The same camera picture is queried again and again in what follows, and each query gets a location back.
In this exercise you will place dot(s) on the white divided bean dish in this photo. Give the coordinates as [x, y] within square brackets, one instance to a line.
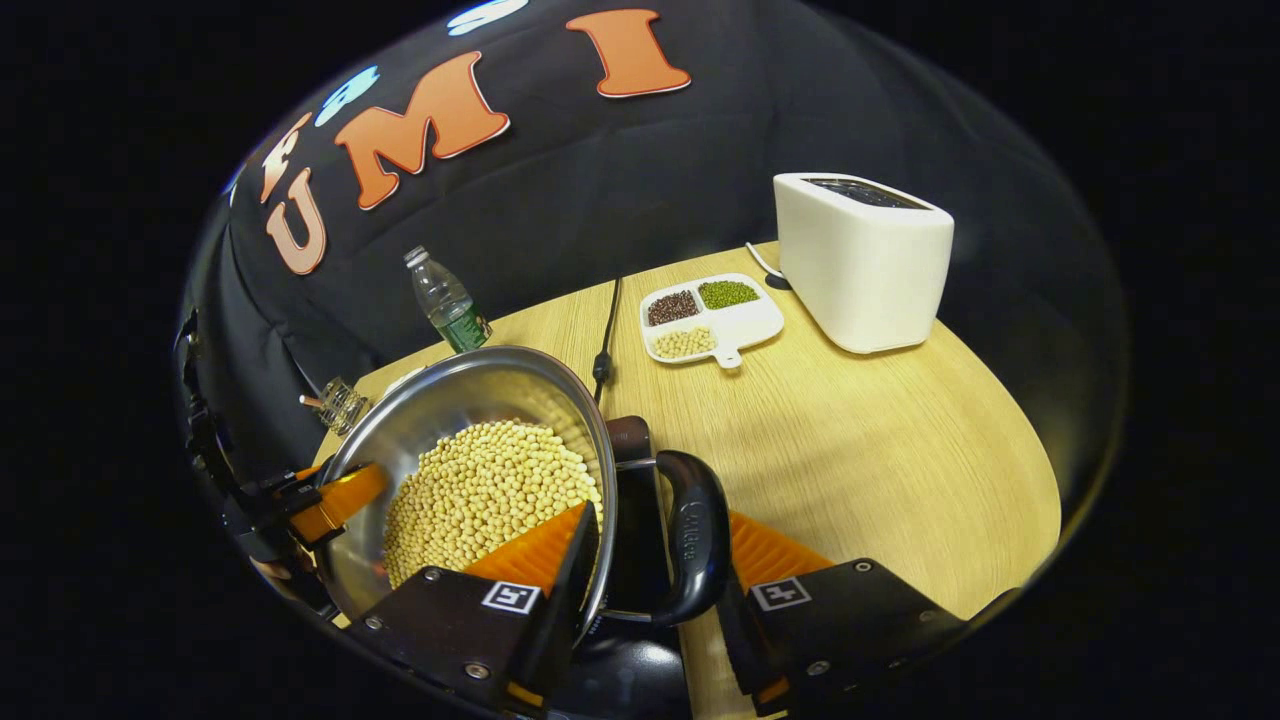
[740, 325]

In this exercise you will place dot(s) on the clear plastic water bottle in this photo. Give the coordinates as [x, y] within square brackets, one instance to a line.
[450, 300]

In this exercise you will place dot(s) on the pile of soybeans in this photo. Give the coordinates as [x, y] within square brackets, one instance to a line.
[490, 490]

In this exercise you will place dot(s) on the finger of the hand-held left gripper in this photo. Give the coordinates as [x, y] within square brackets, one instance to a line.
[345, 500]

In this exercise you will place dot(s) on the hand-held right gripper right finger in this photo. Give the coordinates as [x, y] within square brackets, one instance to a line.
[830, 630]

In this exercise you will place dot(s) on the black backdrop cloth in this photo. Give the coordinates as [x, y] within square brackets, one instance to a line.
[650, 170]

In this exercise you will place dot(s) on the black induction cooktop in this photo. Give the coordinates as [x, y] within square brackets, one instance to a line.
[640, 560]

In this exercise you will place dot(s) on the white toaster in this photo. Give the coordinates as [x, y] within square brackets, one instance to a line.
[860, 270]

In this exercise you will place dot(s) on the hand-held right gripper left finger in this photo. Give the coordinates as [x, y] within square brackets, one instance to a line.
[565, 610]

